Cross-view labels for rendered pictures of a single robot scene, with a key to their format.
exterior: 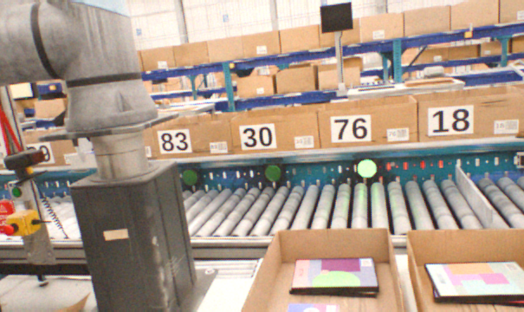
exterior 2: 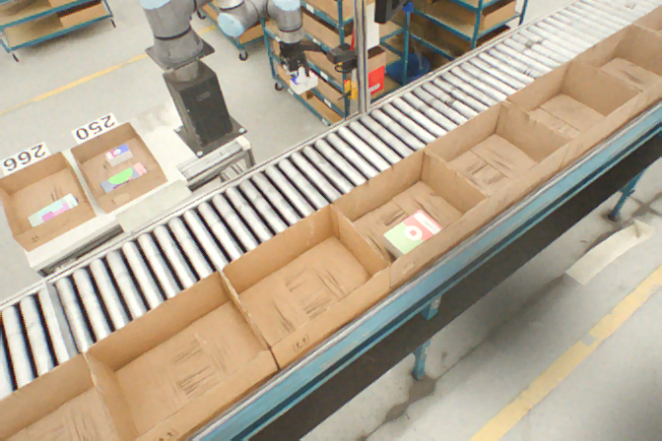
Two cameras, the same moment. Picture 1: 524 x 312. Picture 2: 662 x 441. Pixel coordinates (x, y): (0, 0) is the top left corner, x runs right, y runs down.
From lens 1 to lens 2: 2.66 m
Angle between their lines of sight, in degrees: 106
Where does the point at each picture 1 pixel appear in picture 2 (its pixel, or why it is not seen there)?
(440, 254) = (74, 220)
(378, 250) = (107, 204)
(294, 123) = (251, 258)
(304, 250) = (150, 182)
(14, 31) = not seen: outside the picture
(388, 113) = (129, 331)
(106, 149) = not seen: hidden behind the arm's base
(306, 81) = not seen: outside the picture
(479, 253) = (53, 229)
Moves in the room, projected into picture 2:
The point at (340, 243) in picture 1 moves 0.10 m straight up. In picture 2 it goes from (127, 190) to (116, 173)
